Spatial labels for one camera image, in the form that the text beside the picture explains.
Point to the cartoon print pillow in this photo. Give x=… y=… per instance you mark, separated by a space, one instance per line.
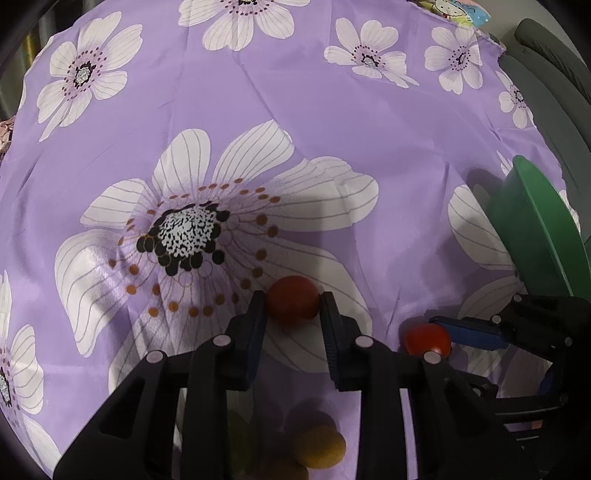
x=455 y=9

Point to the grey cushion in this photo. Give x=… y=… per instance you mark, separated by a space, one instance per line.
x=554 y=92

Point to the purple floral bedsheet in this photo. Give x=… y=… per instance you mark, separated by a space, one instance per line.
x=323 y=138

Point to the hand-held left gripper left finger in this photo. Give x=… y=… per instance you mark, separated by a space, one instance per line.
x=256 y=341

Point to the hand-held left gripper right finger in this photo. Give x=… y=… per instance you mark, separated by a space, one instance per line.
x=330 y=341

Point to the green bowl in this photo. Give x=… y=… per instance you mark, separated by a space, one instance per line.
x=531 y=230

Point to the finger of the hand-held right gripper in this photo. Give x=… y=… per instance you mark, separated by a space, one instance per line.
x=475 y=333
x=551 y=385

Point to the small green fruit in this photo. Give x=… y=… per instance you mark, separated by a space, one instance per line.
x=240 y=438

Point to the brownish yellow round fruit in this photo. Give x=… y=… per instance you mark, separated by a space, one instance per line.
x=286 y=473

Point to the yellow lemon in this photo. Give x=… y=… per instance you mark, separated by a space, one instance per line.
x=318 y=445

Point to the red tomato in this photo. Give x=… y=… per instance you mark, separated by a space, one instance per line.
x=425 y=339
x=293 y=300

